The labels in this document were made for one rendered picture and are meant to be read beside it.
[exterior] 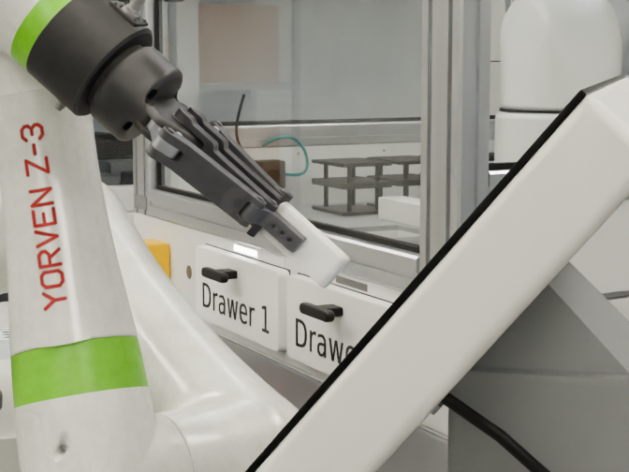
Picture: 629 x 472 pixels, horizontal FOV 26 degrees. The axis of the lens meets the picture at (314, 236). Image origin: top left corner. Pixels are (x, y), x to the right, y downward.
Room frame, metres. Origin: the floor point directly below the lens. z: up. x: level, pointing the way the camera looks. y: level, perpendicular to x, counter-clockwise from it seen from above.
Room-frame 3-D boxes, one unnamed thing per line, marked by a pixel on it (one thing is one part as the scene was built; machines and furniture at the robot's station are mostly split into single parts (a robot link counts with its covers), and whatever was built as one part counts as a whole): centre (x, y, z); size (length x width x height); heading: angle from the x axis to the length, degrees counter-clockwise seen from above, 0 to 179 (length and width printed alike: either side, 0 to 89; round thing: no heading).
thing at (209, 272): (1.91, 0.13, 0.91); 0.07 x 0.04 x 0.01; 27
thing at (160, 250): (2.21, 0.27, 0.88); 0.07 x 0.05 x 0.07; 27
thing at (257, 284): (1.92, 0.11, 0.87); 0.29 x 0.02 x 0.11; 27
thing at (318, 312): (1.63, -0.01, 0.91); 0.07 x 0.04 x 0.01; 27
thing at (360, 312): (1.64, -0.04, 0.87); 0.29 x 0.02 x 0.11; 27
